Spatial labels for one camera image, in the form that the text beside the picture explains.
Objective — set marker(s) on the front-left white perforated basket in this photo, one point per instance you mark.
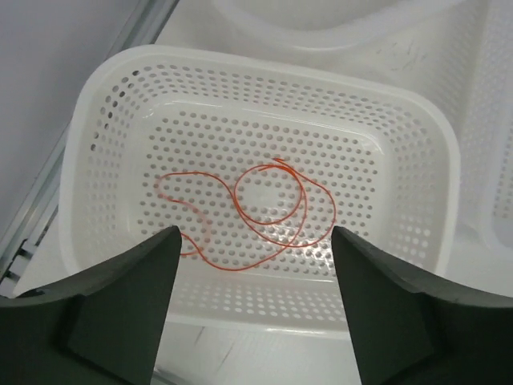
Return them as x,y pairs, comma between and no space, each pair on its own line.
255,163

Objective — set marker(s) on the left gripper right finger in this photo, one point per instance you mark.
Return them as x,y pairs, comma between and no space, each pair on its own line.
410,326

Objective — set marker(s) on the left aluminium frame post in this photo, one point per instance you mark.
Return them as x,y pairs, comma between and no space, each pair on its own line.
49,51

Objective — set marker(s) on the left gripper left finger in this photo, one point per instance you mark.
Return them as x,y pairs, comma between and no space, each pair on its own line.
102,325

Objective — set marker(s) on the middle white perforated basket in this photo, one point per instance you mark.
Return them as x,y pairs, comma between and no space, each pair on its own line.
485,138

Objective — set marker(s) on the deep white plastic tub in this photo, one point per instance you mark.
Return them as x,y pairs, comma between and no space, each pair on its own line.
326,25

